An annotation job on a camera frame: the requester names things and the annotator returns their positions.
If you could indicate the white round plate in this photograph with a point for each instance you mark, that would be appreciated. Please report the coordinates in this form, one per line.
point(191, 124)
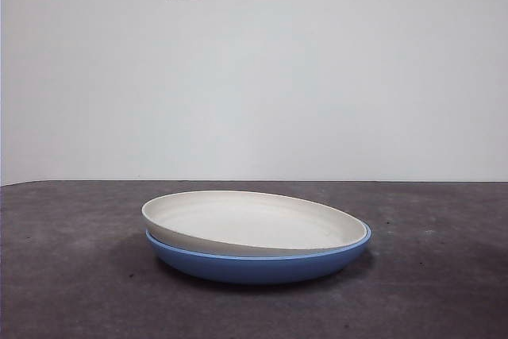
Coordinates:
point(238, 220)

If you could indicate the blue round plate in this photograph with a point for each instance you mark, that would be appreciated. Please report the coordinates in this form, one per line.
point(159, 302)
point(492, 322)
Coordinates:
point(258, 269)

